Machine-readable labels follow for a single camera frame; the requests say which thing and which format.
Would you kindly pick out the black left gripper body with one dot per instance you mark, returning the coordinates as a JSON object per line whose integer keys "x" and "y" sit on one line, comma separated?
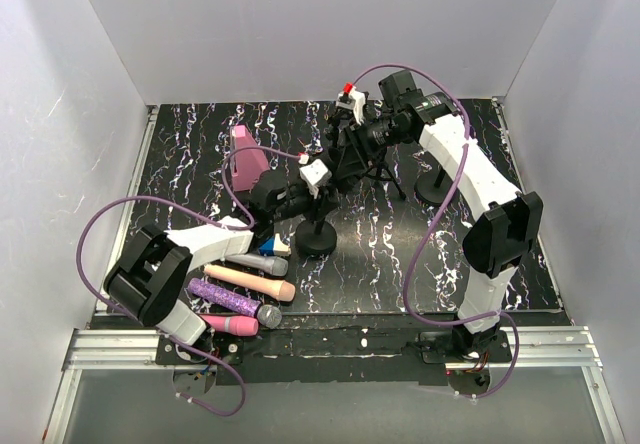
{"x": 298, "y": 201}

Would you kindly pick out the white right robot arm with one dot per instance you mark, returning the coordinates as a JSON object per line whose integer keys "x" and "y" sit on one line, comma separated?
{"x": 506, "y": 220}

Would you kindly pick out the black round-base stand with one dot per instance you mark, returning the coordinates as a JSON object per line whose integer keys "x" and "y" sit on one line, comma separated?
{"x": 314, "y": 237}
{"x": 433, "y": 183}

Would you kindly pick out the aluminium frame rail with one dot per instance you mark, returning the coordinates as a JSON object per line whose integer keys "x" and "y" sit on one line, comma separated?
{"x": 543, "y": 383}

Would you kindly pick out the beige microphone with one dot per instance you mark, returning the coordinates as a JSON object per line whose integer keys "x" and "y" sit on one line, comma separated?
{"x": 280, "y": 290}

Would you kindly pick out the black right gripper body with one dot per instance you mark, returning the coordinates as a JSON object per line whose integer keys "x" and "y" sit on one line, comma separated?
{"x": 378, "y": 135}

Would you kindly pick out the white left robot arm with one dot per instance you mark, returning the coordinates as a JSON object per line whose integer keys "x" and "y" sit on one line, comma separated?
{"x": 147, "y": 279}

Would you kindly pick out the pink plastic microphone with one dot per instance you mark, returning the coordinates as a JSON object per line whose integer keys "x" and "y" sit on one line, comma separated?
{"x": 241, "y": 326}

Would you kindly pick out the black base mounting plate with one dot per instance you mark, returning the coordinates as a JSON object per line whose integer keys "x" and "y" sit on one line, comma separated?
{"x": 342, "y": 348}

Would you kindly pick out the silver microphone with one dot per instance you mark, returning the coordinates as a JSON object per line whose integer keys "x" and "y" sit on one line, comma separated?
{"x": 272, "y": 265}

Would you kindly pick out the purple glitter microphone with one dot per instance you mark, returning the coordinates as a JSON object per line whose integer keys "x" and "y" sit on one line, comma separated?
{"x": 266, "y": 314}

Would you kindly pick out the blue and white small block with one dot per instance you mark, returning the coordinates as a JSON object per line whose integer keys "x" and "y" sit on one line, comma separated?
{"x": 275, "y": 247}

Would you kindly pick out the black tripod microphone stand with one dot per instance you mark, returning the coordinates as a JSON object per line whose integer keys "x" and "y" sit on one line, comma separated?
{"x": 381, "y": 172}

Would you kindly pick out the black tripod shock-mount stand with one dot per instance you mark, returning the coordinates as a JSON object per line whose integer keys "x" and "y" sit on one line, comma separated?
{"x": 334, "y": 119}

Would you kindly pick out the pink wedge-shaped box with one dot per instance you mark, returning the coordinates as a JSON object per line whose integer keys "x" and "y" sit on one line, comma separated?
{"x": 247, "y": 165}

